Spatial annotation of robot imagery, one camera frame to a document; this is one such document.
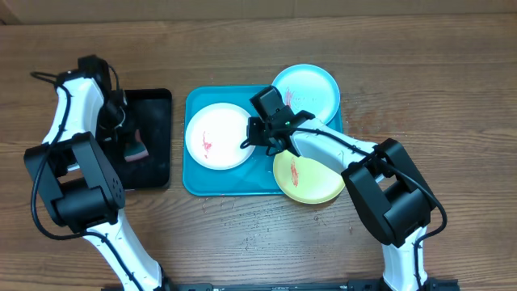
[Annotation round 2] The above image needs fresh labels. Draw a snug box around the green and pink sponge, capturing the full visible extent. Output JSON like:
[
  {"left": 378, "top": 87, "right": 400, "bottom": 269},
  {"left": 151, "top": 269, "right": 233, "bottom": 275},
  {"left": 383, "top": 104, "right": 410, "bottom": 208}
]
[{"left": 124, "top": 129, "right": 149, "bottom": 162}]

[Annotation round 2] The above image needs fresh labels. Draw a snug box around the yellow-green plate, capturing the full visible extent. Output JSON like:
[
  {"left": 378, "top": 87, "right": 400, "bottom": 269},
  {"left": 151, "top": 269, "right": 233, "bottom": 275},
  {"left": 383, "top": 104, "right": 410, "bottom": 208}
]
[{"left": 272, "top": 150, "right": 345, "bottom": 205}]

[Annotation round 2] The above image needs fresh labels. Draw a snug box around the light blue plate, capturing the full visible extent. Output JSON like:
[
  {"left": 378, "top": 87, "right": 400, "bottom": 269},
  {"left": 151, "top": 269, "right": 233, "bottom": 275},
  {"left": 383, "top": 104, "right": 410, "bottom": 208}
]
[{"left": 272, "top": 64, "right": 343, "bottom": 131}]

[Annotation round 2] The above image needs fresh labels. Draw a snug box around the white plate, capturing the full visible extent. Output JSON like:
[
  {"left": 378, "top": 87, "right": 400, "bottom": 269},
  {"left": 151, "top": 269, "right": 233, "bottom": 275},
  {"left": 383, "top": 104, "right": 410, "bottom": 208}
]
[{"left": 185, "top": 103, "right": 255, "bottom": 171}]

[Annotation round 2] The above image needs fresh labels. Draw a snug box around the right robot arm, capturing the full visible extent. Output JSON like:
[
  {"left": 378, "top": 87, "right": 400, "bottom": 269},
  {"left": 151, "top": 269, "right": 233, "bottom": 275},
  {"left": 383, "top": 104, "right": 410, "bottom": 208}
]
[{"left": 242, "top": 112, "right": 443, "bottom": 290}]

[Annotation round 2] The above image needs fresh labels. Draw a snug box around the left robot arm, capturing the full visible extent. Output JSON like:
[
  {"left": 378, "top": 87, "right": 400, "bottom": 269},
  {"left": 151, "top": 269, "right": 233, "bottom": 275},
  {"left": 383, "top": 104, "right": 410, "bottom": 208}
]
[{"left": 24, "top": 71, "right": 171, "bottom": 290}]

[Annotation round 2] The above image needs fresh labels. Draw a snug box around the teal plastic tray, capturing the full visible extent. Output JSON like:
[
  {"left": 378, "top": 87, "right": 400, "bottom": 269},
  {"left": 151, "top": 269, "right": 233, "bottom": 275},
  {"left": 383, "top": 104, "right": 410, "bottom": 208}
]
[{"left": 181, "top": 84, "right": 347, "bottom": 197}]

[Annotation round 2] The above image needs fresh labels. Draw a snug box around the black plastic tray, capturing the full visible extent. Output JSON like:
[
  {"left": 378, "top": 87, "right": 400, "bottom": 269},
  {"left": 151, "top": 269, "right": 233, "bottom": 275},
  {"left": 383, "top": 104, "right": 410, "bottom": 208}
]
[{"left": 96, "top": 88, "right": 172, "bottom": 190}]

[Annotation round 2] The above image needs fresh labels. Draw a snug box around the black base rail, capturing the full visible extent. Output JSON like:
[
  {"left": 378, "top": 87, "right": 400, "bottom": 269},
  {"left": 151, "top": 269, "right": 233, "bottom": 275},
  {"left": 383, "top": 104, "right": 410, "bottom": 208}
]
[{"left": 100, "top": 278, "right": 461, "bottom": 291}]

